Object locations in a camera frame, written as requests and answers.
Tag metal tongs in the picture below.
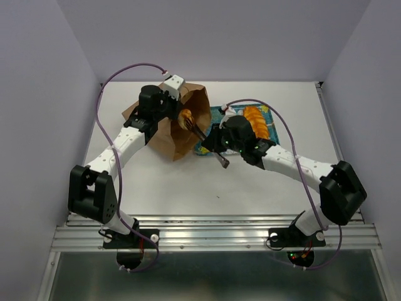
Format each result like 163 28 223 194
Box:
184 120 231 169

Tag aluminium mounting rail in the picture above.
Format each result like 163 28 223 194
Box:
51 213 382 252

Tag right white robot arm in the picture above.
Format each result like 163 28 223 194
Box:
202 115 367 245

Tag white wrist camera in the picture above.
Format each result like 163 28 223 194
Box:
219 104 237 123
160 75 185 100

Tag long braided fake bread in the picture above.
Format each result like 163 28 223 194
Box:
243 106 269 139

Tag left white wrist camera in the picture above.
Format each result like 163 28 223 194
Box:
160 75 185 100

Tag brown paper bag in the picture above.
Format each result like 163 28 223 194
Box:
121 82 212 162

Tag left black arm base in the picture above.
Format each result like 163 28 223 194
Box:
98 219 160 250

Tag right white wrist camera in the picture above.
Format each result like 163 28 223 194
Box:
219 104 237 123

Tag round fake bread roll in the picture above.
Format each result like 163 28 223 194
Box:
177 109 195 131

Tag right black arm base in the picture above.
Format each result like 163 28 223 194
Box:
265 214 326 251

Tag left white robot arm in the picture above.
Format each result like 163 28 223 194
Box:
68 77 185 247

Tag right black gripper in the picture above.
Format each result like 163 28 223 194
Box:
200 122 244 154

